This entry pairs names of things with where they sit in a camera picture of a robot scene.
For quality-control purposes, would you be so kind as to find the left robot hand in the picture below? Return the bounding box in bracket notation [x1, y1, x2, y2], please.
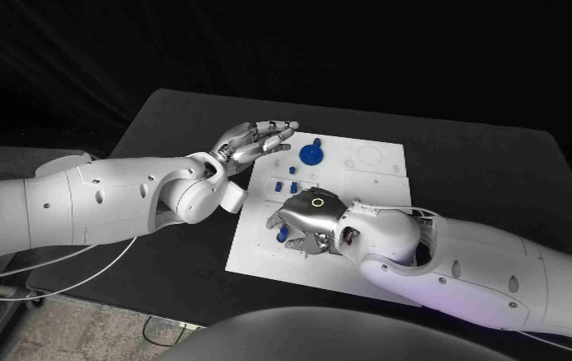
[209, 120, 300, 178]

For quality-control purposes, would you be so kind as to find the blue gear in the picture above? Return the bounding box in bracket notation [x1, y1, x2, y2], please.
[299, 138, 326, 166]

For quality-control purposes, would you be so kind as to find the white cable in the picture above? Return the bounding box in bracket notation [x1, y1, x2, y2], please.
[352, 198, 444, 220]
[0, 243, 103, 278]
[0, 236, 139, 302]

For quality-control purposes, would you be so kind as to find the black cable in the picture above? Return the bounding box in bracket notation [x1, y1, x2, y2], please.
[141, 316, 189, 348]

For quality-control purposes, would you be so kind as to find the white task board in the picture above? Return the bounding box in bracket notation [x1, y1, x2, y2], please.
[224, 131, 424, 307]

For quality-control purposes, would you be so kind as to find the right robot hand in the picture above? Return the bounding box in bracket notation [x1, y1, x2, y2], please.
[265, 186, 349, 256]

